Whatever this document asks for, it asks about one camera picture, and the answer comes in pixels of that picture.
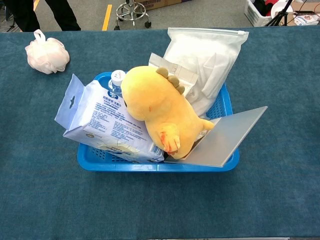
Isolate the yellow dinosaur plush toy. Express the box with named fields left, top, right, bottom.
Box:
left=120, top=65, right=215, bottom=160

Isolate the pale blue wet wipes pack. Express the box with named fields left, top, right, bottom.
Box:
left=54, top=73, right=165, bottom=165

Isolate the blue perforated plastic basket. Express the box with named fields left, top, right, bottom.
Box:
left=76, top=71, right=240, bottom=173

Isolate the green printed food pouch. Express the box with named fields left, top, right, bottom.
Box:
left=148, top=52, right=200, bottom=103

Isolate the clear water bottle white cap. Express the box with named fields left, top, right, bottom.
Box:
left=107, top=69, right=127, bottom=99

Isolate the white zip bag with garment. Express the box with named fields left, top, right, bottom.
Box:
left=162, top=27, right=250, bottom=118

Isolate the teal table cloth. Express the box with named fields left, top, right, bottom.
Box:
left=0, top=26, right=320, bottom=238

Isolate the chrome swivel stool base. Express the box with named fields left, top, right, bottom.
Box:
left=113, top=0, right=152, bottom=31

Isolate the brown cardboard box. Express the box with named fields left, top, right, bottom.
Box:
left=136, top=0, right=183, bottom=11

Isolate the pink mesh bath loofah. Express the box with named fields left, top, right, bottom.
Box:
left=24, top=29, right=71, bottom=75

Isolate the white plastic laundry basket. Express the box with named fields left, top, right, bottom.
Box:
left=243, top=0, right=293, bottom=28

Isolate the person in black trousers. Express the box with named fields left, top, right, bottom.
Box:
left=5, top=0, right=82, bottom=33

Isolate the white printed package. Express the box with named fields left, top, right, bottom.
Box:
left=292, top=13, right=320, bottom=26

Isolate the black camera tripod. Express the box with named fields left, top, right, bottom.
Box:
left=264, top=0, right=294, bottom=27

